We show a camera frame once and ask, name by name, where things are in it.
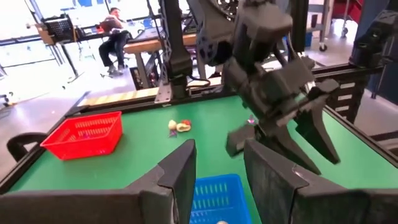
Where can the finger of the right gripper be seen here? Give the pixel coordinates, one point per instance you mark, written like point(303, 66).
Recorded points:
point(320, 133)
point(289, 152)

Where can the black metal table frame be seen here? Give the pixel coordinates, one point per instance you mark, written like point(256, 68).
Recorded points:
point(130, 108)

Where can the person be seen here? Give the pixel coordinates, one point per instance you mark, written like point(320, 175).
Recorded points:
point(115, 46)

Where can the red plastic basket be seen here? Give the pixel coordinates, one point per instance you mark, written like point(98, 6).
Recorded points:
point(81, 146)

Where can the blue plastic basket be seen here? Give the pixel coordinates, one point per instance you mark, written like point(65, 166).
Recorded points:
point(217, 199)

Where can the black labelled drawer unit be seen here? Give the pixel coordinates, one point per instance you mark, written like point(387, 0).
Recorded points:
point(357, 102)

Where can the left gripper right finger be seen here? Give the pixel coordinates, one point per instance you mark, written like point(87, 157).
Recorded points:
point(295, 205)

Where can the green table mat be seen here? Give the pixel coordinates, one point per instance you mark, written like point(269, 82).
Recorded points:
point(140, 161)

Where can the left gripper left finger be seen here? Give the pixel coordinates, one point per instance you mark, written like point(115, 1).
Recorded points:
point(93, 208)

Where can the black mesh box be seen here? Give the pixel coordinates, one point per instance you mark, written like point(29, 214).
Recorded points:
point(60, 29)

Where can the metal rolling cart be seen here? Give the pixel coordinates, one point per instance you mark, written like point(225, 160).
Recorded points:
point(323, 46)

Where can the wooden workbench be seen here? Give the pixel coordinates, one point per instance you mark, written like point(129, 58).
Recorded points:
point(155, 45)

